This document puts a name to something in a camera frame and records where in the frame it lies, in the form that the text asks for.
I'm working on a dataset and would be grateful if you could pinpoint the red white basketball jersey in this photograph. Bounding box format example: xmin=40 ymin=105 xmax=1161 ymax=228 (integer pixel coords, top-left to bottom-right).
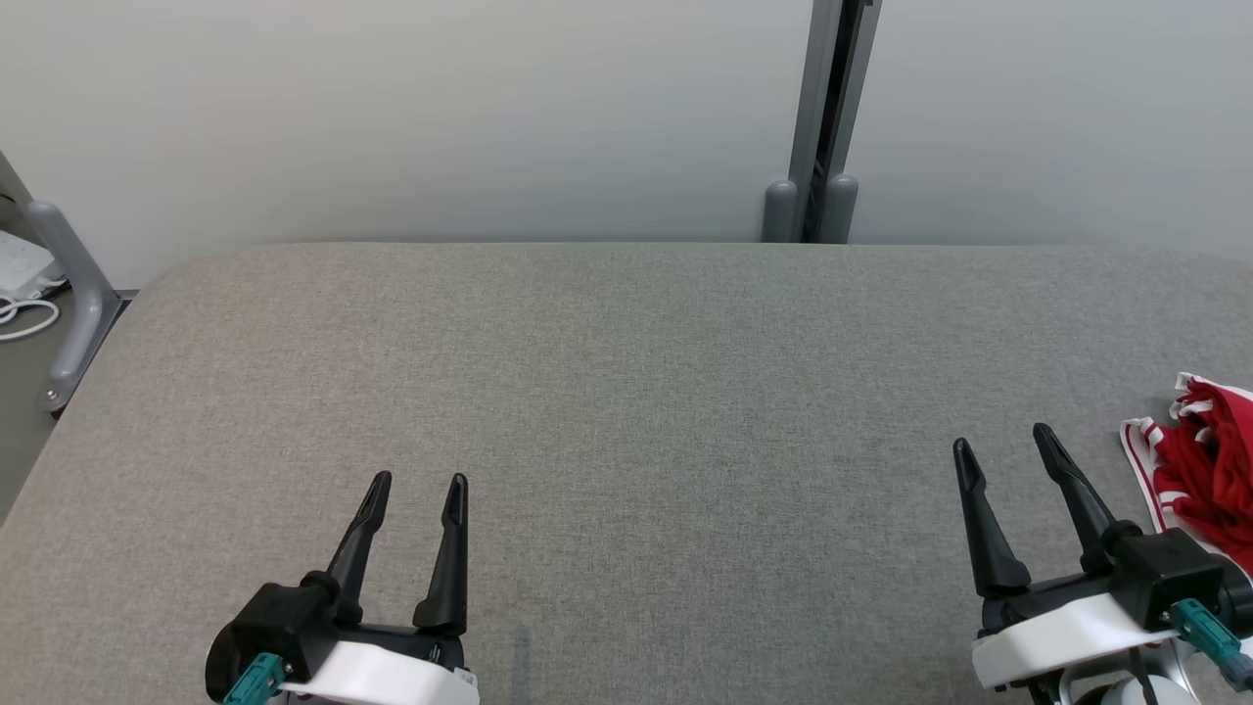
xmin=1119 ymin=418 xmax=1253 ymax=579

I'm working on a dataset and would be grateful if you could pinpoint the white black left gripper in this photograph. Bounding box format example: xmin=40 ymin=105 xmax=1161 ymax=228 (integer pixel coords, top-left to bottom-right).
xmin=279 ymin=471 xmax=481 ymax=705

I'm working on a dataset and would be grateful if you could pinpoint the right cable with teal connector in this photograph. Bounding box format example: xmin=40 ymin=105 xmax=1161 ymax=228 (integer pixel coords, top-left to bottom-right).
xmin=1170 ymin=599 xmax=1253 ymax=691

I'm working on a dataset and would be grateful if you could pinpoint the left cable with teal connector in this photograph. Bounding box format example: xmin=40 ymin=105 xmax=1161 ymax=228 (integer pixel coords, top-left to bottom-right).
xmin=223 ymin=653 xmax=287 ymax=705

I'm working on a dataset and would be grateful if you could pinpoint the white power strip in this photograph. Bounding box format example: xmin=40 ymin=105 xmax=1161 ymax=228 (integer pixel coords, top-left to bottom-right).
xmin=0 ymin=230 xmax=60 ymax=300

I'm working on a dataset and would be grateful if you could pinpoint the grey side rail handle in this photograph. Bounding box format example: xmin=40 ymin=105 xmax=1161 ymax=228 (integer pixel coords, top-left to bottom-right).
xmin=29 ymin=201 xmax=123 ymax=412

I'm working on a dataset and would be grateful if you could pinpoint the grey partition post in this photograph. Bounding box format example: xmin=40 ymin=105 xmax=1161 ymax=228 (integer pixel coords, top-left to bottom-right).
xmin=762 ymin=0 xmax=882 ymax=244

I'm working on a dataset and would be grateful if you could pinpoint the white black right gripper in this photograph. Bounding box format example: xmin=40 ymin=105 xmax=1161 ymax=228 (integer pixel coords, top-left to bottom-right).
xmin=952 ymin=423 xmax=1176 ymax=691

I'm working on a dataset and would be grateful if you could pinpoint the cable with teal connector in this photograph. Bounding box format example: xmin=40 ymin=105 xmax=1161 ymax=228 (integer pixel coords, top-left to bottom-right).
xmin=223 ymin=653 xmax=287 ymax=705
xmin=1170 ymin=599 xmax=1253 ymax=691

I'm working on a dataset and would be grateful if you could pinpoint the white power cord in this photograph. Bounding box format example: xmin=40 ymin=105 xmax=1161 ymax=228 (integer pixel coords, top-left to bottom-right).
xmin=0 ymin=297 xmax=62 ymax=342

